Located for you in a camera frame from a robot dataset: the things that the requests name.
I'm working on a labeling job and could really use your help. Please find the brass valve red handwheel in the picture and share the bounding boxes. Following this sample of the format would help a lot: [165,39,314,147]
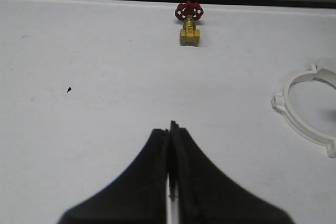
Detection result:
[174,1,204,45]

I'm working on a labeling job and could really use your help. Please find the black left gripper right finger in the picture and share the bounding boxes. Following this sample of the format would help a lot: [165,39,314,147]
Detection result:
[168,121,293,223]

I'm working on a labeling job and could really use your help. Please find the white half pipe clamp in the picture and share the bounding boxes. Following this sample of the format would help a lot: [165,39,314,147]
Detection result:
[271,70,335,158]
[311,60,335,88]

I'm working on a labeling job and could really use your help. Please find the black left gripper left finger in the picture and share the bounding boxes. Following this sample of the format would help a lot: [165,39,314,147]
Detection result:
[59,129,169,223]

